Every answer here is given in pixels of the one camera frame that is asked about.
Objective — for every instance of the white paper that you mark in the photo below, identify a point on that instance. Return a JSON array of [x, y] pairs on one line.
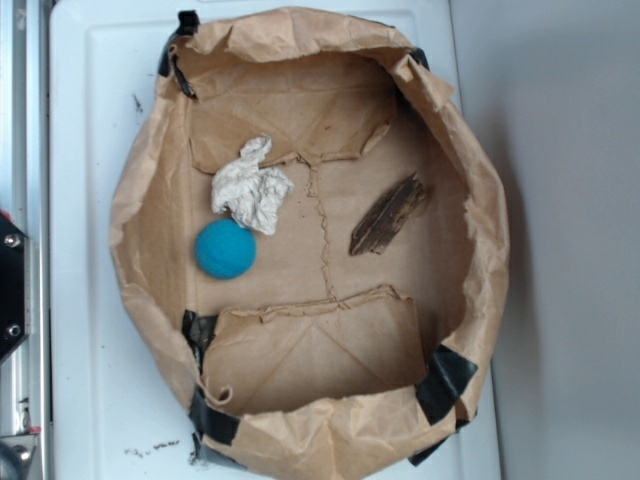
[[252, 195]]

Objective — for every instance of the brown paper bag tray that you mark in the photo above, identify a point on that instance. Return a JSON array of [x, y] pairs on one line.
[[313, 364]]

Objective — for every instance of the brown wood bark piece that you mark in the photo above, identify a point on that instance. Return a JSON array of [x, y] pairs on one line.
[[387, 216]]

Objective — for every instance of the blue ball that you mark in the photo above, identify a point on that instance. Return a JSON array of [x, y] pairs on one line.
[[225, 250]]

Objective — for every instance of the white plastic tray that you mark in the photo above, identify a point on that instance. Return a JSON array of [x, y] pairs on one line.
[[113, 415]]

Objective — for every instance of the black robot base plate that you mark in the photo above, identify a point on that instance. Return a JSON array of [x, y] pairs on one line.
[[12, 287]]

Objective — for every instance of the aluminium frame rail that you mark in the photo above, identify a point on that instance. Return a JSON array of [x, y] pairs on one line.
[[25, 375]]

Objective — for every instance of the metal corner bracket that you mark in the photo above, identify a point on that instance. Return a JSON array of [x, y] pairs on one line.
[[21, 457]]

